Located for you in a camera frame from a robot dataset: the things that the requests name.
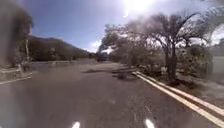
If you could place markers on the wooded hill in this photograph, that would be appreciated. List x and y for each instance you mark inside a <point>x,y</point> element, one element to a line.
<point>56,48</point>

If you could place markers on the robot's own part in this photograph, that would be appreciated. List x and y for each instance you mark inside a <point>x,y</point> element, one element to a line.
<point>76,125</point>
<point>149,123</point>

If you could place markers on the vehicle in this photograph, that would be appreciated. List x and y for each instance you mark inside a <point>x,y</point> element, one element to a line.
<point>101,56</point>

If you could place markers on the low wall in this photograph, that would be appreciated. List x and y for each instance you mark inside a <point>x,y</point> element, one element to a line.
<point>10,74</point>

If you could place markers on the grey asphalt road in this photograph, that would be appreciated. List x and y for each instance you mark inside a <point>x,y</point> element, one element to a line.
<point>83,96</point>

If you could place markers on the palm tree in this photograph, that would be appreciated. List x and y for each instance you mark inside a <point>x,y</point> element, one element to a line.
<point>171,53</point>

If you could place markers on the row of trees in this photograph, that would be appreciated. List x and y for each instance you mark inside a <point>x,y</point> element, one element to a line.
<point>133,46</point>

